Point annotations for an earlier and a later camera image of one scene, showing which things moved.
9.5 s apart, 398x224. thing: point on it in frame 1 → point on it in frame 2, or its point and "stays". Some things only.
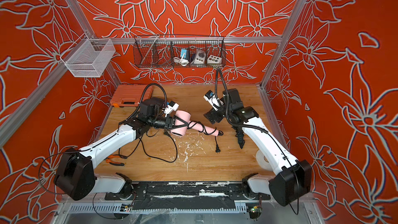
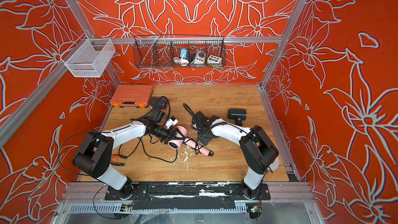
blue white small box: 183,51 stays
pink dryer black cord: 217,147 → 192,143
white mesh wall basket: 89,58 stays
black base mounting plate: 187,196 stays
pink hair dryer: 182,122 → 181,134
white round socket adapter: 199,57 stays
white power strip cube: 212,59 stays
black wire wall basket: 171,51 stays
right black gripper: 213,112 → 201,139
